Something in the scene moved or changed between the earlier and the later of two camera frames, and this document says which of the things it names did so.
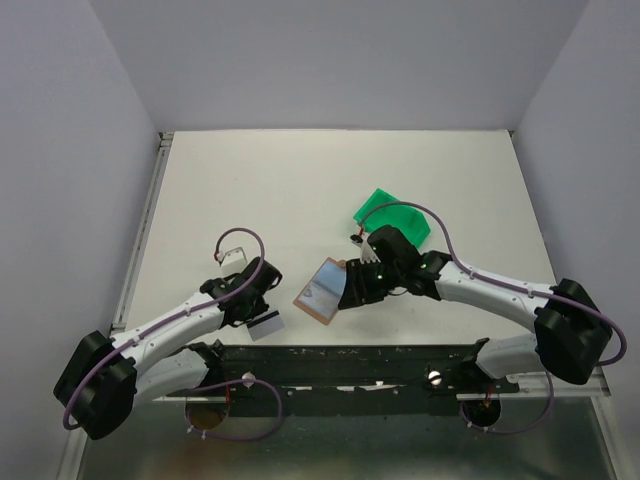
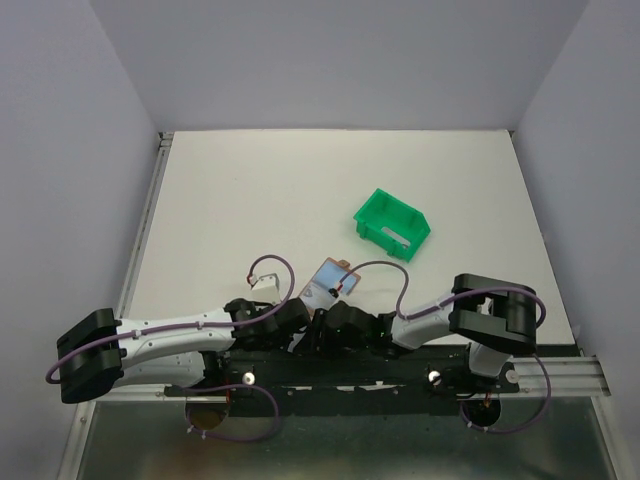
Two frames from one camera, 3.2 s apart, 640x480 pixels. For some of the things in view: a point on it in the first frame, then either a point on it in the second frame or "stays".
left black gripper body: [259, 306] → [277, 342]
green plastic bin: [406, 218] stays
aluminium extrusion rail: [536, 384] stays
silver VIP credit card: [320, 299] stays
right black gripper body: [375, 279] → [332, 341]
